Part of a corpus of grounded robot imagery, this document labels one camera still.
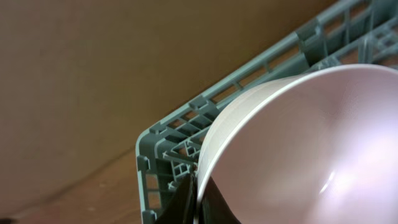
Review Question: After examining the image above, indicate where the white shallow bowl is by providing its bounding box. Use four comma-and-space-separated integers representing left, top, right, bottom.
197, 64, 397, 223

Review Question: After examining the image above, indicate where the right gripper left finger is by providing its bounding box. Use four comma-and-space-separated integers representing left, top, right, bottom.
155, 174, 197, 224

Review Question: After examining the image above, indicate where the grey dishwasher rack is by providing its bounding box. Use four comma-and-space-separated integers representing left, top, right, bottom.
136, 0, 397, 224

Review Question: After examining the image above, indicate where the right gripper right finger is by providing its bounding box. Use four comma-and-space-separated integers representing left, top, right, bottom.
198, 178, 241, 224

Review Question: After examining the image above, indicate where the cardboard box backdrop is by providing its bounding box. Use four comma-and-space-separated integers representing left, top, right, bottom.
1, 0, 330, 216

